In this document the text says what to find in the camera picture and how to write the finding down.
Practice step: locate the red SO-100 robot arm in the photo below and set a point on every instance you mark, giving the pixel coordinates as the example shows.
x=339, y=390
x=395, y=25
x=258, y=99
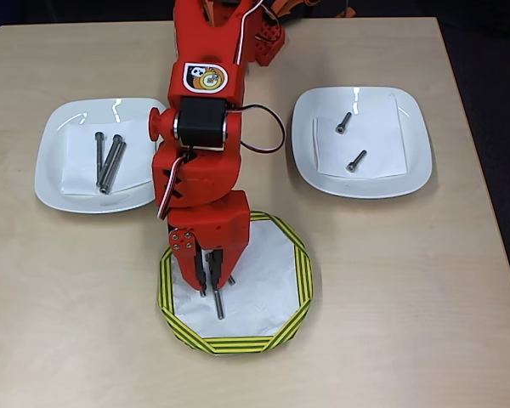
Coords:
x=204, y=178

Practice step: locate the yellow-green striped paper tray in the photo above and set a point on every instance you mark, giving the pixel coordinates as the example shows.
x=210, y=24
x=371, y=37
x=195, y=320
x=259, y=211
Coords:
x=259, y=306

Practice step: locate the white paper napkin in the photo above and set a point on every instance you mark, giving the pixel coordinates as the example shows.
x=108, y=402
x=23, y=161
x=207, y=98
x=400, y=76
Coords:
x=81, y=170
x=382, y=127

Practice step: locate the white square plate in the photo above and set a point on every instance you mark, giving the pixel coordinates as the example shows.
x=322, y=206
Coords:
x=51, y=178
x=416, y=149

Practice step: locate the orange printed table clamp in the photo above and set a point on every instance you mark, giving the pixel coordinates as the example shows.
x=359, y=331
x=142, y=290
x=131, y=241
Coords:
x=289, y=6
x=347, y=13

